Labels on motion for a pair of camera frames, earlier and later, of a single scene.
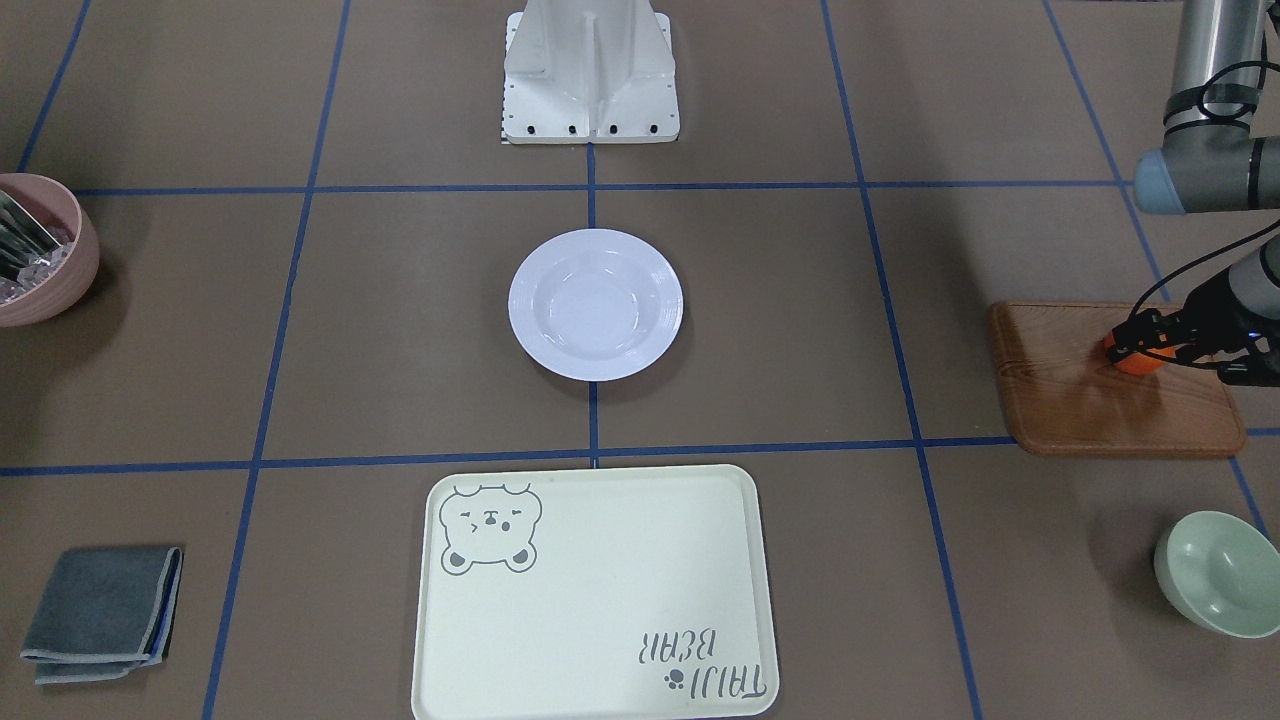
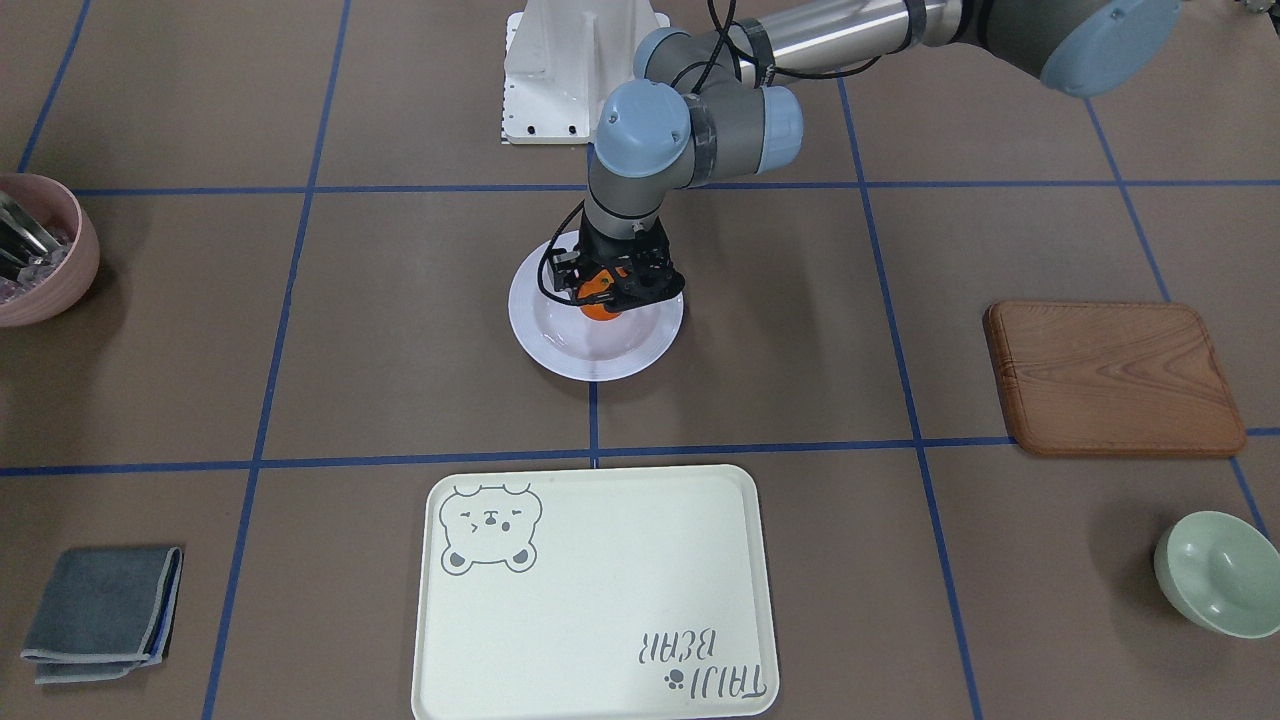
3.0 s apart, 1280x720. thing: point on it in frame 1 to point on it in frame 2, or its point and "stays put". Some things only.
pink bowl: (57, 210) stays put
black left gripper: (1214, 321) to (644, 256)
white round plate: (596, 305) stays put
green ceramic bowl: (1222, 571) stays put
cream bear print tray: (619, 593) stays put
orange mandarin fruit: (1133, 363) to (597, 284)
